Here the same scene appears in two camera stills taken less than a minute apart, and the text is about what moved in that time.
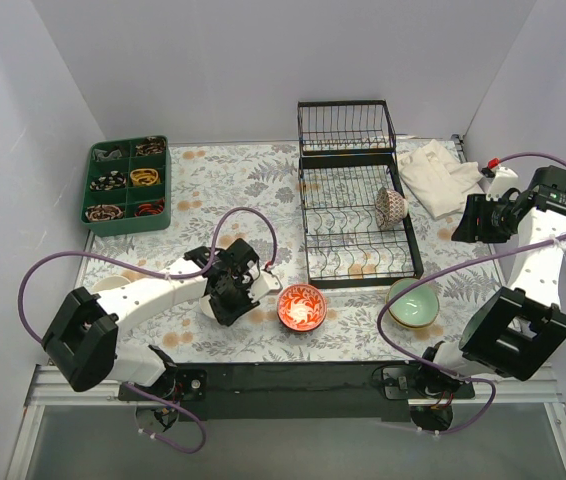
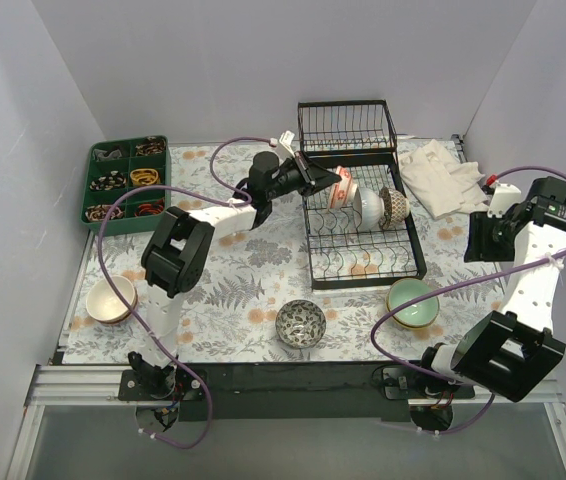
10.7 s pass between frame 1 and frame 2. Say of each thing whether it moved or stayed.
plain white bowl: moved
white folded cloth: stayed
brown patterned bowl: stayed
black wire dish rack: stayed
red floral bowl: moved
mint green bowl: stayed
